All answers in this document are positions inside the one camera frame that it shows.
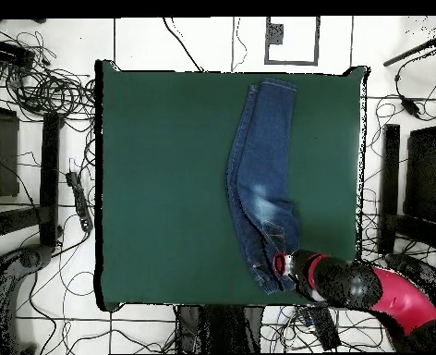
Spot black upright stand bar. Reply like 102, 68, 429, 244
378, 123, 401, 254
39, 111, 62, 248

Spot long black power strip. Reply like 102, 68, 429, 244
65, 170, 94, 233

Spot wide black power strip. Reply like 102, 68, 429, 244
309, 306, 341, 351

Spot dark stand base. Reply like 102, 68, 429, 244
385, 252, 436, 291
0, 242, 55, 354

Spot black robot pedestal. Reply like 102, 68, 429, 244
175, 304, 265, 354

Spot tangled black cable bundle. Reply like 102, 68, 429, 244
3, 31, 95, 119

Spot black flat panel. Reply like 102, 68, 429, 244
404, 125, 436, 223
0, 104, 20, 199

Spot black tripod leg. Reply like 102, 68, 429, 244
382, 34, 436, 67

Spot blue denim jeans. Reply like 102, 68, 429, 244
224, 77, 302, 296

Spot black power adapter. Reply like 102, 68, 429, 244
400, 95, 422, 119

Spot dark green table cloth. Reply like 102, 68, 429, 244
93, 59, 370, 312

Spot black floor cable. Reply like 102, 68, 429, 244
162, 17, 204, 72

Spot black box device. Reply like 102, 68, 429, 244
0, 37, 36, 69

